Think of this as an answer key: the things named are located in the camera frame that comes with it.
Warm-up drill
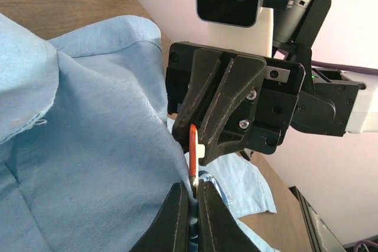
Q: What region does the black front mounting rail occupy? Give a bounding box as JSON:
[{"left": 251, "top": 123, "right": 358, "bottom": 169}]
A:
[{"left": 289, "top": 186, "right": 346, "bottom": 252}]

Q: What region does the light blue button shirt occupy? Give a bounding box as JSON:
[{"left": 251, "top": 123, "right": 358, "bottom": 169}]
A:
[{"left": 0, "top": 12, "right": 278, "bottom": 252}]

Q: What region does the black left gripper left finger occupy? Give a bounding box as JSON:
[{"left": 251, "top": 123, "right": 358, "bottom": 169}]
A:
[{"left": 131, "top": 182, "right": 189, "bottom": 252}]

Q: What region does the orange white round brooch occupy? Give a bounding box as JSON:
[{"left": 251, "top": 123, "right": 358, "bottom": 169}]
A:
[{"left": 189, "top": 124, "right": 206, "bottom": 198}]

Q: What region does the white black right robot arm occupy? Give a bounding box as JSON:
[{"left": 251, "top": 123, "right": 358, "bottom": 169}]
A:
[{"left": 166, "top": 0, "right": 377, "bottom": 165}]

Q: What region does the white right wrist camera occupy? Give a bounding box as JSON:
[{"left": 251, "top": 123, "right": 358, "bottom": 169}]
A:
[{"left": 196, "top": 0, "right": 292, "bottom": 57}]

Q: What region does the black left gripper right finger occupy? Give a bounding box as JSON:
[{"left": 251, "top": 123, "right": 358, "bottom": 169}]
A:
[{"left": 197, "top": 180, "right": 260, "bottom": 252}]

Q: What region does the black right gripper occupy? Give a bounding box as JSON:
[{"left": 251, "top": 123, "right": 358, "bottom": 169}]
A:
[{"left": 166, "top": 42, "right": 305, "bottom": 166}]

